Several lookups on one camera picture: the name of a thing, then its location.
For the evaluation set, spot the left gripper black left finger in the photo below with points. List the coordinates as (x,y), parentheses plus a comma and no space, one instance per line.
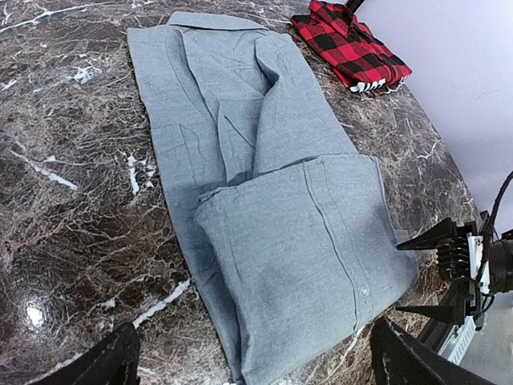
(113,360)

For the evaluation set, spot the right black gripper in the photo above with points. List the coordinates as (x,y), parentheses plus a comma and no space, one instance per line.
(460,250)

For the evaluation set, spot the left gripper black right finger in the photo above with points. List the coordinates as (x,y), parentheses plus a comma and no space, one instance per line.
(399,358)

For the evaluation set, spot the grey long sleeve shirt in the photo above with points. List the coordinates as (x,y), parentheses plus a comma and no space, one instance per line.
(282,222)

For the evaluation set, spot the red black plaid shirt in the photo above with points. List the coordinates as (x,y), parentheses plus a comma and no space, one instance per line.
(361,61)

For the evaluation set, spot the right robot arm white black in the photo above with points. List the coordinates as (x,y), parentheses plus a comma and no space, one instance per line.
(497,253)

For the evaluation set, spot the white slotted cable duct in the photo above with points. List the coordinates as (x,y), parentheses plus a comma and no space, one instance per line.
(456,344)

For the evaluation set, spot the black right corner post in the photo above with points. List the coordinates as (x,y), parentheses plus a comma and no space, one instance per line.
(354,5)

